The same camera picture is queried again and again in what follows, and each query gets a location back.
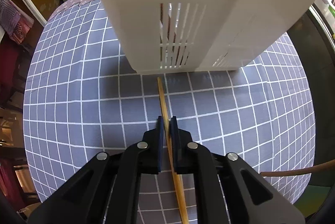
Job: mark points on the dark patterned wooden chopstick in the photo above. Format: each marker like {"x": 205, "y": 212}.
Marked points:
{"x": 162, "y": 30}

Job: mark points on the light wooden chopstick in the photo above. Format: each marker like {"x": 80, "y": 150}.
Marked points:
{"x": 162, "y": 101}

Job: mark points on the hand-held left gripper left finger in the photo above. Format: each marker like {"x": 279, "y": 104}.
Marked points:
{"x": 159, "y": 145}

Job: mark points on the purple plaid cloth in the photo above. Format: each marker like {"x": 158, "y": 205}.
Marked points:
{"x": 13, "y": 20}

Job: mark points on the dark red cloth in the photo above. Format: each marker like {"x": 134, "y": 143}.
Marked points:
{"x": 7, "y": 64}

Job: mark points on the blue-grey checked tablecloth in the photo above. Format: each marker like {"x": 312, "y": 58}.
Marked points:
{"x": 78, "y": 108}

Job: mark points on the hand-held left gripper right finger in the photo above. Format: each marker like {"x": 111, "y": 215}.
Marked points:
{"x": 174, "y": 145}

